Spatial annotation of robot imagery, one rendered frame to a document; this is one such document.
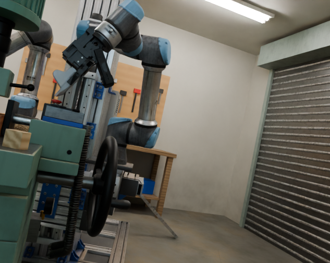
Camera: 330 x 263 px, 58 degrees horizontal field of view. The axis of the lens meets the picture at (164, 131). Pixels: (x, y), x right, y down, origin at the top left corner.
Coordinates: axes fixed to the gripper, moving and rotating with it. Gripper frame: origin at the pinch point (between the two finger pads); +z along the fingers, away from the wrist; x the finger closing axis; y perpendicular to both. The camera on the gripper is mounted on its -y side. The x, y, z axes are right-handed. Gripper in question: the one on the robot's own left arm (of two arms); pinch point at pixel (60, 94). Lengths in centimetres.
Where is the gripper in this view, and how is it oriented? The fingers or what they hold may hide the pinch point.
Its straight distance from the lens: 90.1
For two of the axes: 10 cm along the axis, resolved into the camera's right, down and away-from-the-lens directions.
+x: 3.3, 0.3, -9.4
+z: -6.4, 7.5, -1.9
